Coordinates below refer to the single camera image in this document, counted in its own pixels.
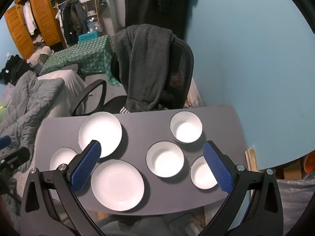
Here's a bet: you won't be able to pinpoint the orange plastic basin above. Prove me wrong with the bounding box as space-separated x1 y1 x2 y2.
301 150 315 174

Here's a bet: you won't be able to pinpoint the wooden plank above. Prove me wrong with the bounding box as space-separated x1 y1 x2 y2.
245 147 259 171

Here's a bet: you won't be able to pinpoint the black puffer jacket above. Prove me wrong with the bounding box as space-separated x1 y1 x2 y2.
124 0 196 41

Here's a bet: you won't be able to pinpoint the cardboard box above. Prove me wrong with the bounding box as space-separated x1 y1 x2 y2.
276 160 303 180

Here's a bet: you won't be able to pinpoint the silver foil sheet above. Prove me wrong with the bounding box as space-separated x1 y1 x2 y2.
276 174 313 236

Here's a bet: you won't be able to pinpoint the white plate with black rim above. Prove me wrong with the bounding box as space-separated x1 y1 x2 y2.
91 159 145 212
78 112 123 158
50 147 78 171

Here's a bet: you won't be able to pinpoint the clear plastic container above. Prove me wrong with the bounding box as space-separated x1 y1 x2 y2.
170 213 205 236

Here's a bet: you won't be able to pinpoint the black bag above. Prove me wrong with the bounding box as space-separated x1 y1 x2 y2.
0 54 32 84

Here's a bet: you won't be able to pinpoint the dark hanging clothes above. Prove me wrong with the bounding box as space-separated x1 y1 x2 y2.
55 1 89 47

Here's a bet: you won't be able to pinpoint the white duvet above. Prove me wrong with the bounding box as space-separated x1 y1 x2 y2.
37 70 86 117

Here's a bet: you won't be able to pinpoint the grey quilt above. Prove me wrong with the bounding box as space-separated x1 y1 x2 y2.
0 70 66 172

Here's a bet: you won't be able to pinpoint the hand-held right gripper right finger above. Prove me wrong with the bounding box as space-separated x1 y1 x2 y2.
197 140 283 236

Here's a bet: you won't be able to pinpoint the black office chair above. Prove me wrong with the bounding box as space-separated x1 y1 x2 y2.
70 38 195 116

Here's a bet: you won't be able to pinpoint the dark grey fleece robe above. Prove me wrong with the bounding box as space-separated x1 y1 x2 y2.
113 24 176 113

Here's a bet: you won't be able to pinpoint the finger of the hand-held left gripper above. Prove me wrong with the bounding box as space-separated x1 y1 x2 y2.
0 135 12 150
0 146 31 173

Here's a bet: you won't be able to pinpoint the green checkered tablecloth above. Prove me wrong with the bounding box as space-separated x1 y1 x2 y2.
39 35 123 87

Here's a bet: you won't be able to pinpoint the teal storage box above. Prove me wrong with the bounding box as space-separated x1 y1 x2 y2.
78 31 101 44

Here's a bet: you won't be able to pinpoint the wooden louvered wardrobe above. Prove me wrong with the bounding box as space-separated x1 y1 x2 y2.
4 0 67 59

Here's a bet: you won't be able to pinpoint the white bowl with black rim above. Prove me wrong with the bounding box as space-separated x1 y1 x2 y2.
146 141 185 178
189 155 219 190
170 111 203 143

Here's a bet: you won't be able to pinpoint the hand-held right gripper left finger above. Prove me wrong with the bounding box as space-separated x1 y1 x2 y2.
20 140 106 236

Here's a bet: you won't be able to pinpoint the white hanging shirt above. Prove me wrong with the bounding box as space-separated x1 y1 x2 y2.
23 1 37 36

